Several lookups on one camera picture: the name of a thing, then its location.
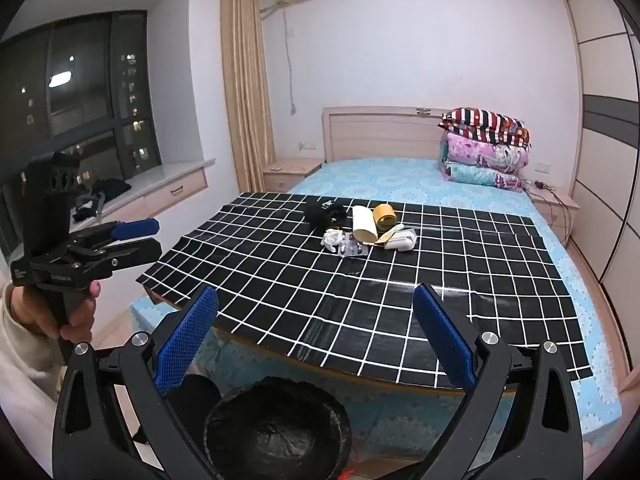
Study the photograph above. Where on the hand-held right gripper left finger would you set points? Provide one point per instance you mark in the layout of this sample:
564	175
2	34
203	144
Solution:
184	342

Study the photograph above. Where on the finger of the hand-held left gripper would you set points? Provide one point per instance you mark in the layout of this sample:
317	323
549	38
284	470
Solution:
137	228
142	250

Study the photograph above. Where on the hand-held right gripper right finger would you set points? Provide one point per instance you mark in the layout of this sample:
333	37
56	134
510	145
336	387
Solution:
444	345

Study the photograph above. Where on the trash bin with black bag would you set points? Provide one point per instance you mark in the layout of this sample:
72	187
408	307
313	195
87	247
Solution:
275	435

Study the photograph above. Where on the person's left forearm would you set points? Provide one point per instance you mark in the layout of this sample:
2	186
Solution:
22	385

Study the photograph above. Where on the person's left hand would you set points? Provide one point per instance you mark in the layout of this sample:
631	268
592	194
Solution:
77	315

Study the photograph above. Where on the window sill drawer cabinet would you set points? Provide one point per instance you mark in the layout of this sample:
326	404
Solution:
170	192

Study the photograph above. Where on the black clothing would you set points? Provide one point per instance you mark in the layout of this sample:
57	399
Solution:
107	190

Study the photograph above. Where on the dark window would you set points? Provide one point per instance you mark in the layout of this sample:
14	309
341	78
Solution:
90	100

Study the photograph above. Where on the black white checked cloth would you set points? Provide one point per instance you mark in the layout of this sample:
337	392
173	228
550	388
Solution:
300	280

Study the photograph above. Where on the silver blister pack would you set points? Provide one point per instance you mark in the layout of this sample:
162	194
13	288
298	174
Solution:
352	249

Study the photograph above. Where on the yellow tape roll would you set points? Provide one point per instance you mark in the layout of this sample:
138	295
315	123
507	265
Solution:
384	217

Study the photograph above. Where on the white paper roll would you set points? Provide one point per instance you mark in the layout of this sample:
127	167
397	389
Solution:
364	222

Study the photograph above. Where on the white crumpled tissue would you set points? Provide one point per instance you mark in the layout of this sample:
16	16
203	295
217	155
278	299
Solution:
332	240

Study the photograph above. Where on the wooden nightstand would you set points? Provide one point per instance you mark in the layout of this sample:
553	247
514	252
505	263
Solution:
290	174
555	207

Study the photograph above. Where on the teal folded quilt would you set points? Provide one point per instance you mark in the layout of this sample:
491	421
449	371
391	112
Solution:
475	176

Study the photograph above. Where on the beige curtain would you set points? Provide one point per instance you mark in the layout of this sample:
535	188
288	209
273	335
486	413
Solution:
245	85

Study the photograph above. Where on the pink folded quilt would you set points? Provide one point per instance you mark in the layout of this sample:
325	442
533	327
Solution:
480	154

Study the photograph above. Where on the wooden headboard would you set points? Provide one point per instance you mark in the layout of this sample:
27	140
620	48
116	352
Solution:
375	132

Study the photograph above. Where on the striped pillow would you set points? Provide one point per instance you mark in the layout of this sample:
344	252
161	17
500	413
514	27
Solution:
482	120

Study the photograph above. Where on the sliding door wardrobe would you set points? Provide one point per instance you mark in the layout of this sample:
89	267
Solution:
607	135

